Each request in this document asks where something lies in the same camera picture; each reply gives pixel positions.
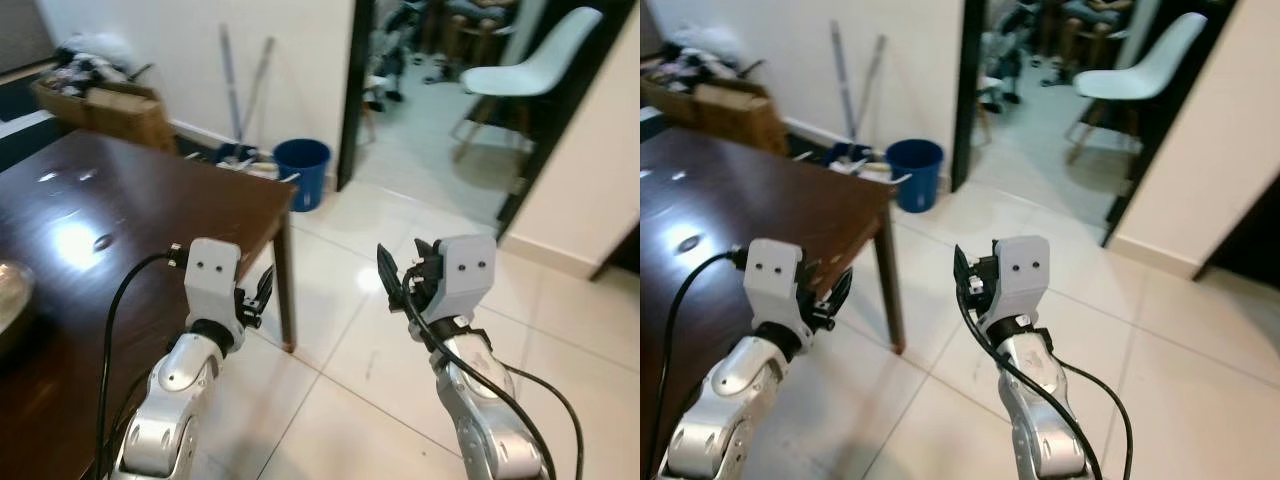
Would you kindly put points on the dark brown wooden table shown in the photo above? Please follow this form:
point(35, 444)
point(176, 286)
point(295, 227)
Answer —
point(760, 200)
point(150, 200)

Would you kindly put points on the white chair with wooden legs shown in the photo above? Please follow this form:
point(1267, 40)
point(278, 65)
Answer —
point(540, 60)
point(1150, 65)

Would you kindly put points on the seated person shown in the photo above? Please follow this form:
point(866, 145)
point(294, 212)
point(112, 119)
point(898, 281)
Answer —
point(480, 18)
point(1090, 15)

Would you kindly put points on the black wheeled stroller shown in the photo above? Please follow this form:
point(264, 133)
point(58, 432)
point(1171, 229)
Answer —
point(388, 55)
point(1003, 55)

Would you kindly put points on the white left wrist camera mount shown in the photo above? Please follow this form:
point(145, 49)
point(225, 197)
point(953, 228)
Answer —
point(212, 285)
point(772, 285)

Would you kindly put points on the shiny metal bowl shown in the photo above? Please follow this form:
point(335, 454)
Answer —
point(10, 295)

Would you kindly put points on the blue plastic bucket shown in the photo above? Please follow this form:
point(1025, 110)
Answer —
point(300, 175)
point(915, 175)

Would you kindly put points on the black door frame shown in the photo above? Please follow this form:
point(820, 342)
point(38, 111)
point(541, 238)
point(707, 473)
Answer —
point(350, 100)
point(967, 100)

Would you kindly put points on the pile of clothes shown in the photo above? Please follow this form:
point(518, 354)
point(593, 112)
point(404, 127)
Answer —
point(700, 55)
point(85, 60)

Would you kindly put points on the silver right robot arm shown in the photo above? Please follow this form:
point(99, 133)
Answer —
point(480, 400)
point(1040, 400)

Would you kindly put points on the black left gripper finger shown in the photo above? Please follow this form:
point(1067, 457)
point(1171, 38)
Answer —
point(840, 288)
point(266, 288)

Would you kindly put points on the black white floor mat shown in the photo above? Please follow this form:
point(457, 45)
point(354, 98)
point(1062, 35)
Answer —
point(20, 122)

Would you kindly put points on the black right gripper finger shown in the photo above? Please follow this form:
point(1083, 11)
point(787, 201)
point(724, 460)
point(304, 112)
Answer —
point(426, 248)
point(388, 275)
point(962, 272)

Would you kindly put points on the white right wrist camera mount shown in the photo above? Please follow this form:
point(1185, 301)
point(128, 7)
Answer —
point(468, 280)
point(1020, 280)

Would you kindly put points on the brown cardboard box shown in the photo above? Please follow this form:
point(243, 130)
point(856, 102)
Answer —
point(120, 115)
point(735, 115)

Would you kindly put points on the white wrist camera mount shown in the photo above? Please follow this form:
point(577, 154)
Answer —
point(772, 285)
point(1020, 280)
point(468, 280)
point(212, 285)

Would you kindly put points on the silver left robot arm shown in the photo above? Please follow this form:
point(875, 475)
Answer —
point(170, 410)
point(730, 420)

